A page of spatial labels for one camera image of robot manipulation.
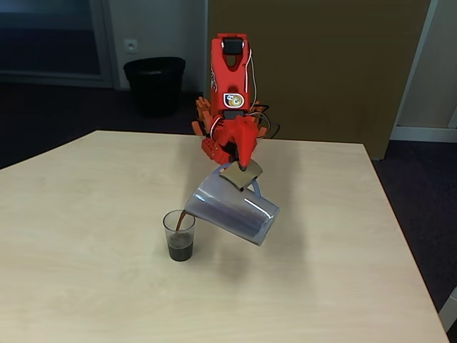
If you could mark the brown pinboard with white frame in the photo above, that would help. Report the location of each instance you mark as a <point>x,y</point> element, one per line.
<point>321,71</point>

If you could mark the clear plastic cup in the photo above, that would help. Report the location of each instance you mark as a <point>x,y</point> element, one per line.
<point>179,239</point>

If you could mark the black waste bin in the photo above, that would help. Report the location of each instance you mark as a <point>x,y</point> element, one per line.
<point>155,85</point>

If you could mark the white grey furniture edge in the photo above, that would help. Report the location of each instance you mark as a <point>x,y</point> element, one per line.
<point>450,314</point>

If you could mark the red robot arm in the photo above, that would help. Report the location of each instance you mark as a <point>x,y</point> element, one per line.
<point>228,78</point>

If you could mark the white door frame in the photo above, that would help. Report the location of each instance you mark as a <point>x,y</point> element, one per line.
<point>421,134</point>

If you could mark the orange table clamp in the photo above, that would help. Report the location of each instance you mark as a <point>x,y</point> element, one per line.
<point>200,114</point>
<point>263,131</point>

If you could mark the white wall socket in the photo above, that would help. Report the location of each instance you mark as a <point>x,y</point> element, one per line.
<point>131,45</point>

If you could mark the grey window frame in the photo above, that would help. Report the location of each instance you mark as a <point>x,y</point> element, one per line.
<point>105,43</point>

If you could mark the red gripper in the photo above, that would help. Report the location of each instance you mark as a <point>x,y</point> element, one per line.
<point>244,144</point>

